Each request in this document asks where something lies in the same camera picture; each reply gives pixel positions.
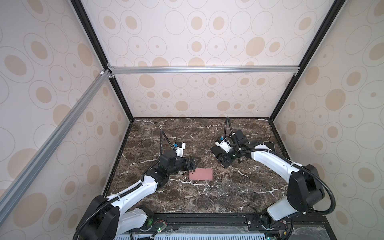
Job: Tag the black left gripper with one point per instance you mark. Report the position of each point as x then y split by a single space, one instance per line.
191 166

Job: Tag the pink phone case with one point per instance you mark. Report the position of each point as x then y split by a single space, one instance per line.
201 174

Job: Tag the black phone white edge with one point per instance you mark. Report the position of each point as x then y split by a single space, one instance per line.
270 145

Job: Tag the black phone purple edge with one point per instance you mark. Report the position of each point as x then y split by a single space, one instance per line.
223 157

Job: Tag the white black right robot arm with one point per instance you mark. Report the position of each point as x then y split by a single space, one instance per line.
305 187

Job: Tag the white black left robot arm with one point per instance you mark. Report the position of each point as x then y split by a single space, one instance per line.
108 217

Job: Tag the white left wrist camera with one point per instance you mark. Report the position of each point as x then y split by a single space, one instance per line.
179 148

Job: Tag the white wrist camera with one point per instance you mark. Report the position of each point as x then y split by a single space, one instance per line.
179 148
224 144

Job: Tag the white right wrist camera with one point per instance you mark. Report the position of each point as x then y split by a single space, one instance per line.
224 144

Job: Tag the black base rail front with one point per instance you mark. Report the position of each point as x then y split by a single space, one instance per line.
231 226

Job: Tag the aluminium rail back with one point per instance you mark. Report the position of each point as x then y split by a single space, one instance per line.
205 70

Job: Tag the aluminium rail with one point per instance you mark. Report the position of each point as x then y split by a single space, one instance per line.
205 70
33 168

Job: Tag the black corner frame post left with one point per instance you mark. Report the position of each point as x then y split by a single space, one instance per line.
87 25

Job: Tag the black corner frame post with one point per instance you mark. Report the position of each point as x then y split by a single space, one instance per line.
87 25
321 33

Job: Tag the black corner frame post right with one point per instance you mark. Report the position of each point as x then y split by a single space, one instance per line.
321 33

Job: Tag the aluminium rail left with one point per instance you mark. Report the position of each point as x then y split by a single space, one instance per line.
33 168

